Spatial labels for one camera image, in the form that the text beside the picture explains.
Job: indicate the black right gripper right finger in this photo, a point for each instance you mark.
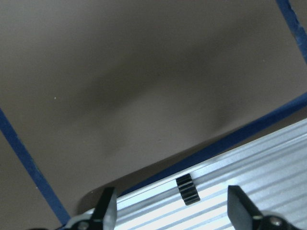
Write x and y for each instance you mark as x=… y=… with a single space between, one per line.
x=242 y=212

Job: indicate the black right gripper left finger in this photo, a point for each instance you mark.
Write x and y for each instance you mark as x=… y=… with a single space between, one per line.
x=104 y=216

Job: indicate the silver ribbed metal tray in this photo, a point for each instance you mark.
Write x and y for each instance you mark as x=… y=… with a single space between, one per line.
x=271 y=170

